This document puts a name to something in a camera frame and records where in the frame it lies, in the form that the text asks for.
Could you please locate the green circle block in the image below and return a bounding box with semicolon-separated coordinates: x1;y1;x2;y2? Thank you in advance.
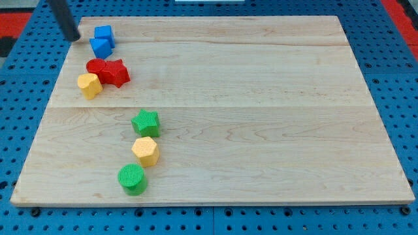
118;163;148;196

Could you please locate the red circle block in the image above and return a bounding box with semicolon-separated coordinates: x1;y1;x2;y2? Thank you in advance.
86;58;106;84

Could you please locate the wooden board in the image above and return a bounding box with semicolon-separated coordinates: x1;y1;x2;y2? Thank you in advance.
10;16;415;208

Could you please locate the green star block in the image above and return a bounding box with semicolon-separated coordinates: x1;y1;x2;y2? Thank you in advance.
131;109;160;137

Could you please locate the yellow hexagon block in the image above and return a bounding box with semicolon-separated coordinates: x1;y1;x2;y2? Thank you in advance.
131;136;160;168

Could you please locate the red star block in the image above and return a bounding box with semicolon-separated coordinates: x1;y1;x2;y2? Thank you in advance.
99;59;131;88

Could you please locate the yellow heart block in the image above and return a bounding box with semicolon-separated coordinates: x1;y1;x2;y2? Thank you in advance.
77;73;103;100

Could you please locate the blue triangle block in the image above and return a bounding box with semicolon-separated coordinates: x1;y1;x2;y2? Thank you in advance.
89;39;112;59

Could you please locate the blue cube block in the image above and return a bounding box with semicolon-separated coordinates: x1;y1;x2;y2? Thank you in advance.
94;25;115;48

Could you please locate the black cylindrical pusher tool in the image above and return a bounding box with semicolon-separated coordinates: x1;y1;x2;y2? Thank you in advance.
47;0;80;42

